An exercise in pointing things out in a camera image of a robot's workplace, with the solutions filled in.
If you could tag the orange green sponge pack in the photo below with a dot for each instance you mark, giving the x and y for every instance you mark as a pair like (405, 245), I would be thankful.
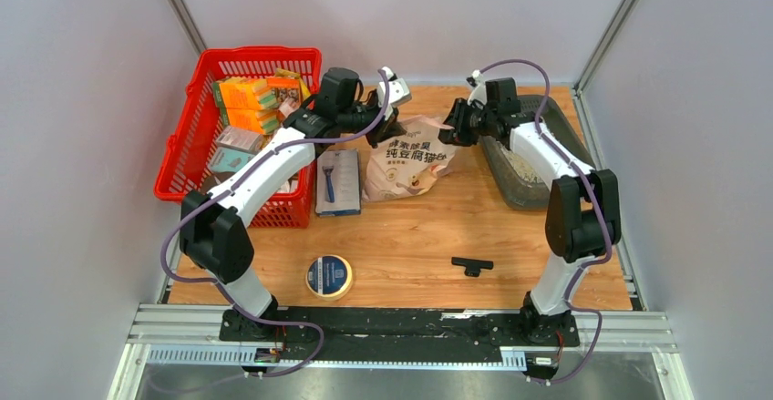
(246, 93)

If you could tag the razor blister pack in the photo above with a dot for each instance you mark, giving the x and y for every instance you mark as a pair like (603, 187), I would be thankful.
(338, 183)

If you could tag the red plastic basket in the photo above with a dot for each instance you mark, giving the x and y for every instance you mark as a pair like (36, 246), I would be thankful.
(189, 149)

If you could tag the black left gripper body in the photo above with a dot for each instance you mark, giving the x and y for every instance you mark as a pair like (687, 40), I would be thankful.
(363, 117)

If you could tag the pink cat litter bag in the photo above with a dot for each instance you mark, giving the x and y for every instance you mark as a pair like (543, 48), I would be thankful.
(408, 165)

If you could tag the yellow orange snack pack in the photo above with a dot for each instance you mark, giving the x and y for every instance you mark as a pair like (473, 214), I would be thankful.
(286, 84)

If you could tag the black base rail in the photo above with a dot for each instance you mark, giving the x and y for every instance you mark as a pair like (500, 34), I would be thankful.
(396, 335)

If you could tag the black T-shaped bracket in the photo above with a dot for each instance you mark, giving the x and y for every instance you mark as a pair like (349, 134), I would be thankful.
(472, 267)

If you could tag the dark grey litter box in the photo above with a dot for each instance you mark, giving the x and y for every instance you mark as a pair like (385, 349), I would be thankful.
(519, 185)

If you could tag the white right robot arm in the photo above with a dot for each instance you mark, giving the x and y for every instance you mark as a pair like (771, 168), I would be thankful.
(583, 218)

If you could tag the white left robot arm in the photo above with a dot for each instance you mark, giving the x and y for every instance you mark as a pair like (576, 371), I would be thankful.
(213, 225)

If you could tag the grey pink box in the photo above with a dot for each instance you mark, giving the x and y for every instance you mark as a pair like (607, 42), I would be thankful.
(240, 139)

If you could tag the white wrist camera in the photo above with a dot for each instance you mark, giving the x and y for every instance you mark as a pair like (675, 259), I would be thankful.
(476, 80)
(392, 89)

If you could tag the tape roll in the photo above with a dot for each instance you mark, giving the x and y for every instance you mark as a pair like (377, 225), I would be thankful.
(329, 277)

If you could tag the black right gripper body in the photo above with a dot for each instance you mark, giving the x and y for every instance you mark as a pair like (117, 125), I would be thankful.
(468, 122)

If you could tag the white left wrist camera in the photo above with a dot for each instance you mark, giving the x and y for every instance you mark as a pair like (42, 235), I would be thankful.
(392, 89)

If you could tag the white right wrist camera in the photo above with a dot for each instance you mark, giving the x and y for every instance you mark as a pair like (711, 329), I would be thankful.
(476, 80)

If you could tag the teal box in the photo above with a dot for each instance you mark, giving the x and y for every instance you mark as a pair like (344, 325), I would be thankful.
(228, 160)

